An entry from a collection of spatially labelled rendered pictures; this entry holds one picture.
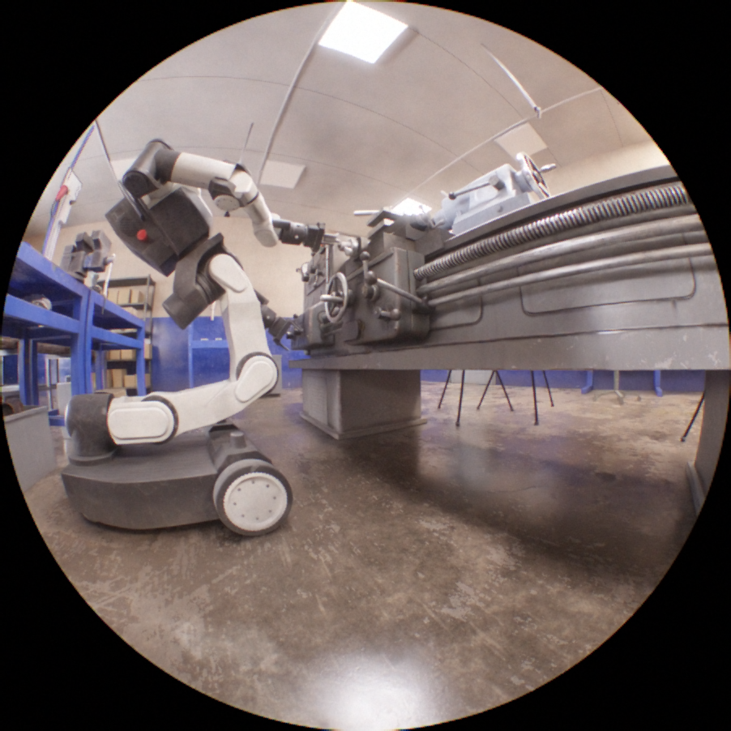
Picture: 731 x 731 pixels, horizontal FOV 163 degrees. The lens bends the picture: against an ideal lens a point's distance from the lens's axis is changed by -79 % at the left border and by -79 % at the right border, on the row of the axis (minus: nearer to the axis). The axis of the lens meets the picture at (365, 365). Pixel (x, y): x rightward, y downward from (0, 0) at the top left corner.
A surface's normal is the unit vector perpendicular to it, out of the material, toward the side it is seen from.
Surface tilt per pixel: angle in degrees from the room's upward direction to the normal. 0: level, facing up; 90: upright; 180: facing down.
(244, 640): 0
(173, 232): 104
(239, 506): 90
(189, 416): 90
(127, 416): 90
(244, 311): 115
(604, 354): 90
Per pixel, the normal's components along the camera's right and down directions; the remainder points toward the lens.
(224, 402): 0.33, 0.26
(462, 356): -0.87, 0.03
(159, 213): 0.64, 0.23
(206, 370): 0.50, -0.01
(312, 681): -0.03, -1.00
